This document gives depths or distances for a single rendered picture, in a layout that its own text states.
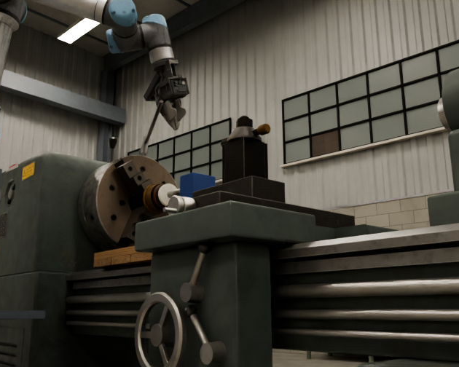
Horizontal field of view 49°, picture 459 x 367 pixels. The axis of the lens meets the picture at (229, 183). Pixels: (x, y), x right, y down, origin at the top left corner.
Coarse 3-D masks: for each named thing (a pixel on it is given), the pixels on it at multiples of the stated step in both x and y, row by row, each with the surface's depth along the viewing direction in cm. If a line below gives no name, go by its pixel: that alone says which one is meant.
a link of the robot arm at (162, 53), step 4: (156, 48) 158; (160, 48) 158; (164, 48) 158; (168, 48) 159; (152, 52) 159; (156, 52) 158; (160, 52) 158; (164, 52) 158; (168, 52) 159; (172, 52) 161; (152, 56) 159; (156, 56) 158; (160, 56) 158; (164, 56) 158; (168, 56) 159; (172, 56) 160; (152, 60) 159; (156, 60) 158; (160, 60) 159; (152, 64) 161
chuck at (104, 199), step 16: (128, 160) 162; (144, 160) 166; (96, 176) 158; (112, 176) 157; (160, 176) 169; (96, 192) 153; (112, 192) 156; (128, 192) 160; (96, 208) 152; (112, 208) 155; (128, 208) 159; (96, 224) 154; (112, 224) 154; (112, 240) 154
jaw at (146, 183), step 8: (120, 160) 160; (120, 168) 157; (128, 168) 157; (128, 176) 156; (136, 176) 156; (144, 176) 158; (128, 184) 158; (136, 184) 156; (144, 184) 155; (136, 192) 158
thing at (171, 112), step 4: (164, 104) 160; (168, 104) 159; (164, 108) 160; (168, 108) 160; (172, 108) 158; (168, 112) 160; (172, 112) 159; (176, 112) 157; (164, 116) 160; (168, 116) 160; (172, 116) 159; (168, 120) 160; (172, 120) 160; (168, 124) 161; (172, 124) 161
